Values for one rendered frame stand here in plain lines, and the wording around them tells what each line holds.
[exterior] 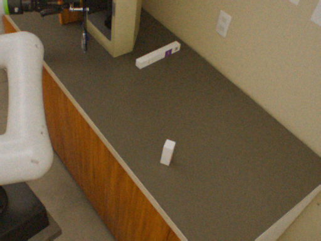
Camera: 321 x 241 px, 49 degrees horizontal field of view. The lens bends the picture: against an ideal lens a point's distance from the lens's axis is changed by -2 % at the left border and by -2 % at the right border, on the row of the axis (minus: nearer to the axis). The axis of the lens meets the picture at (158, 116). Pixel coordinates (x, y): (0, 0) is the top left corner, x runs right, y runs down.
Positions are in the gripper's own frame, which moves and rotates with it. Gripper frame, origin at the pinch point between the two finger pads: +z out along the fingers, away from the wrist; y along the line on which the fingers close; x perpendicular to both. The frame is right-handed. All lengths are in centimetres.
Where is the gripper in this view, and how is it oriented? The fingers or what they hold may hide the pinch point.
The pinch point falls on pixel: (71, 2)
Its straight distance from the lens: 166.3
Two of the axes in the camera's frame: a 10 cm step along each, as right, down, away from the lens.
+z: 9.7, -0.8, 2.3
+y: 1.2, -6.7, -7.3
